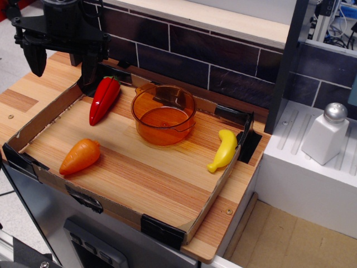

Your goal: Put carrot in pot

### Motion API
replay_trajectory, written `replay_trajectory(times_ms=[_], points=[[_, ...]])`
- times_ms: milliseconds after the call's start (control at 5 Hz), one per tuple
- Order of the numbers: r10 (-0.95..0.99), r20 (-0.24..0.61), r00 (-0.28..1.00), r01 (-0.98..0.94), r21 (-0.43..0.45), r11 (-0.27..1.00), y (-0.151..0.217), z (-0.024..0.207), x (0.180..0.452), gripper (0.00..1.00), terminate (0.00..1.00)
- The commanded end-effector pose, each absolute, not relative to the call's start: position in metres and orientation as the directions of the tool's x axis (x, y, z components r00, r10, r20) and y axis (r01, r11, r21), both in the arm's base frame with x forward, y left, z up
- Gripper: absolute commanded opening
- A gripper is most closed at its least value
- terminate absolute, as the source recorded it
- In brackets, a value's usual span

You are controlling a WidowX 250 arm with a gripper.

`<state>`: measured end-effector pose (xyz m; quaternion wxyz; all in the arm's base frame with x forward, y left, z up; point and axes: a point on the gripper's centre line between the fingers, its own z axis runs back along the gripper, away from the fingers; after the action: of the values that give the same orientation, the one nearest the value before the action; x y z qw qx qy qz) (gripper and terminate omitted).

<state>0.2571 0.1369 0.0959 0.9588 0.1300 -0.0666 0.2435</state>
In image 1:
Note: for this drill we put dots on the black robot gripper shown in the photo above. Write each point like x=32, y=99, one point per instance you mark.
x=62, y=27

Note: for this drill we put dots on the orange plastic toy carrot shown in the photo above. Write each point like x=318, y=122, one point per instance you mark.
x=83, y=154

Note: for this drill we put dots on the transparent orange plastic pot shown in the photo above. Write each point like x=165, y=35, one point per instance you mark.
x=164, y=114

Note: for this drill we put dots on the cardboard fence with black tape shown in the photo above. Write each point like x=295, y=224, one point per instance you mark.
x=43, y=118

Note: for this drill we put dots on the red plastic toy chili pepper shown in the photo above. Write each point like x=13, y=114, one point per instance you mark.
x=106, y=93

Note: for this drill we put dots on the grey toy oven front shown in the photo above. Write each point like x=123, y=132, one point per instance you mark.
x=91, y=250

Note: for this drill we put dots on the yellow plastic toy banana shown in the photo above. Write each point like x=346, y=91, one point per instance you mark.
x=225, y=152

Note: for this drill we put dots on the light wooden shelf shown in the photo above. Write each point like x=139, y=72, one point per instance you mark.
x=248, y=28

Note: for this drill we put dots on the white toy sink drainboard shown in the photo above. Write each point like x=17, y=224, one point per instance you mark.
x=291, y=181

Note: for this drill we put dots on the white salt shaker metal cap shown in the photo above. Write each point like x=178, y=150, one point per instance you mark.
x=325, y=137

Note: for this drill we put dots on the dark grey left post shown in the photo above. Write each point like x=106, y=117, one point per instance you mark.
x=75, y=59

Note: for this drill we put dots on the dark grey vertical post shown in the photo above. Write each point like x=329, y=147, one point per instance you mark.
x=297, y=35

